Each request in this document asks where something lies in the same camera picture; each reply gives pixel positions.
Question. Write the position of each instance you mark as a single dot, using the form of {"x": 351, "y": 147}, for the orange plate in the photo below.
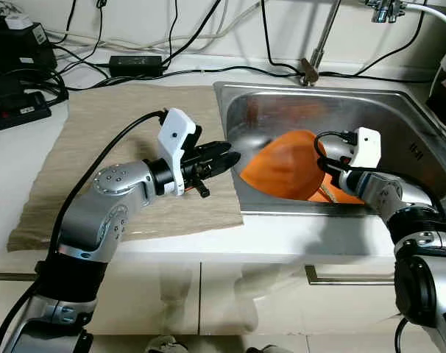
{"x": 282, "y": 165}

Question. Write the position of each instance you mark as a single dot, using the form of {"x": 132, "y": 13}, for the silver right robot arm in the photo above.
{"x": 422, "y": 250}

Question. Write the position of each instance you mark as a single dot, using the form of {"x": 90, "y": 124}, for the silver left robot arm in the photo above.
{"x": 98, "y": 213}

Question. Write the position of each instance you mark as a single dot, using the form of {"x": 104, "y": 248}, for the white kitchen base cabinet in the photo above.
{"x": 135, "y": 301}

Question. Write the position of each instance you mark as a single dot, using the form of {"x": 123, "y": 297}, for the orange bowl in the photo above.
{"x": 344, "y": 197}

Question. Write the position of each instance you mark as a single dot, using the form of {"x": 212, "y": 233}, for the stainless steel sink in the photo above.
{"x": 400, "y": 118}

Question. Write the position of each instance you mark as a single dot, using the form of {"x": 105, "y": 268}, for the beige woven mat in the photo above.
{"x": 105, "y": 125}

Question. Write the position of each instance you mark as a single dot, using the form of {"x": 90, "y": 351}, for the black power adapter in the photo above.
{"x": 135, "y": 65}

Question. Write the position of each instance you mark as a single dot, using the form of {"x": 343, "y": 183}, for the steel faucet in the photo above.
{"x": 320, "y": 37}

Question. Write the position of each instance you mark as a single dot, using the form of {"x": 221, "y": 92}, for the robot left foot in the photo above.
{"x": 164, "y": 346}

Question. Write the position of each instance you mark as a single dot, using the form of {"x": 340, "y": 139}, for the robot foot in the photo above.
{"x": 263, "y": 349}
{"x": 164, "y": 346}

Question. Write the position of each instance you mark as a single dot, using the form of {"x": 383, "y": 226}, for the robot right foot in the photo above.
{"x": 263, "y": 349}

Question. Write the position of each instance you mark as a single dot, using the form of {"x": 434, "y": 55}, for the black charger device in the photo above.
{"x": 20, "y": 44}

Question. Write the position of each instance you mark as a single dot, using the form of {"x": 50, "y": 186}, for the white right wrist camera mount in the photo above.
{"x": 366, "y": 147}

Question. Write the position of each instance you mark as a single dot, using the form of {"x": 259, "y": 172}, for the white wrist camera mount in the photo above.
{"x": 366, "y": 147}
{"x": 175, "y": 136}

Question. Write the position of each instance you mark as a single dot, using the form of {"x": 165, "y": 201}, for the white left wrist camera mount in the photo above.
{"x": 175, "y": 136}

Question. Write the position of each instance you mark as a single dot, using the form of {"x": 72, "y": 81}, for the chrome wall water valve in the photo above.
{"x": 385, "y": 9}

